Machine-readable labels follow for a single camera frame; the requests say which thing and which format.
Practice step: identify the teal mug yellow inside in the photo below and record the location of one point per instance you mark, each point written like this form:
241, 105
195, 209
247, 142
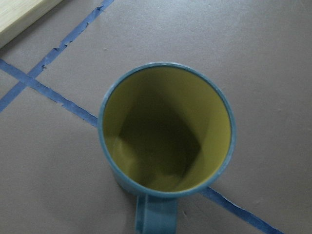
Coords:
167, 132

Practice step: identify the wooden cutting board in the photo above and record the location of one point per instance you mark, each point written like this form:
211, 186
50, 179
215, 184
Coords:
17, 15

